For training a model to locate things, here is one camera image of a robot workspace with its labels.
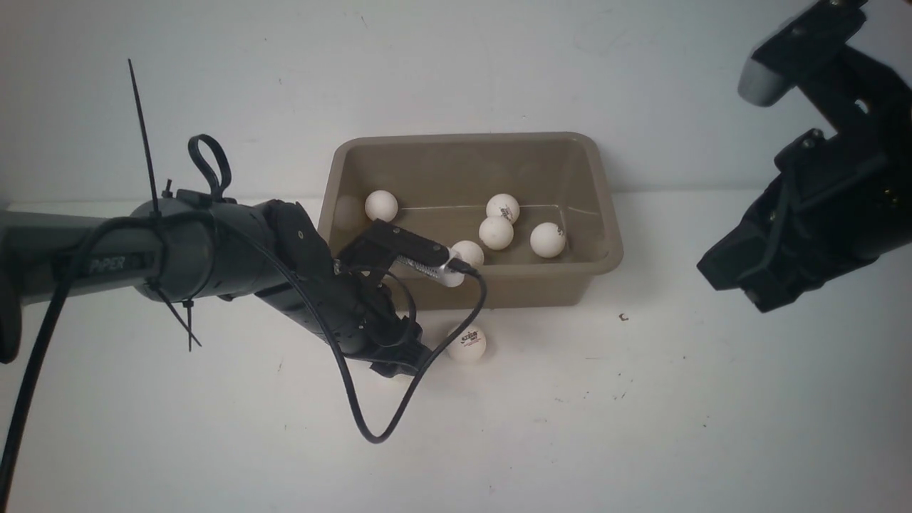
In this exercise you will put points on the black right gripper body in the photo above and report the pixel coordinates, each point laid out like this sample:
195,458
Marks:
836,205

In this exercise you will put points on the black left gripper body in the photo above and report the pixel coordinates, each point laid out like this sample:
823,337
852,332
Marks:
358,311

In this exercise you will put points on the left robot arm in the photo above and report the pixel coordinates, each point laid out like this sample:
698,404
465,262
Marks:
199,249

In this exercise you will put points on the white ball with logo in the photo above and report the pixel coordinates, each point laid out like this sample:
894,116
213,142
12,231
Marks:
469,346

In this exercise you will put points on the taupe plastic bin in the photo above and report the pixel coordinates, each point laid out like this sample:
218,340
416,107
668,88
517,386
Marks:
443,183

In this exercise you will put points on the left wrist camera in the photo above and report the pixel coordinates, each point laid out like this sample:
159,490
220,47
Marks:
382,244

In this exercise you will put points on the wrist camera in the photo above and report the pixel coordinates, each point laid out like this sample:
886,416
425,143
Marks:
382,244
853,92

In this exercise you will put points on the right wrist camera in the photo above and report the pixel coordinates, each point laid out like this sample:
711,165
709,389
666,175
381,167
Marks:
853,92

